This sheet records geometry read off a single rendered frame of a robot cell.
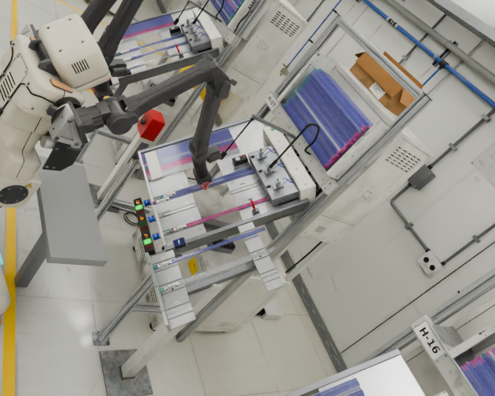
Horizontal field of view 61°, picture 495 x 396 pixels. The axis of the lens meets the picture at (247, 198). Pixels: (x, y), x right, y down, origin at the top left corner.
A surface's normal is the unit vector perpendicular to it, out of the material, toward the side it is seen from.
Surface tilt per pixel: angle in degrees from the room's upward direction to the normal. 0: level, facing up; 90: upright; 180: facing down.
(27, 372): 0
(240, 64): 90
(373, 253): 90
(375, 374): 44
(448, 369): 90
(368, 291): 90
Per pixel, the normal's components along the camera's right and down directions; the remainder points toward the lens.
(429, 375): -0.72, -0.23
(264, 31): 0.34, 0.71
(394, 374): -0.07, -0.64
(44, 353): 0.61, -0.67
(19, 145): 0.51, 0.74
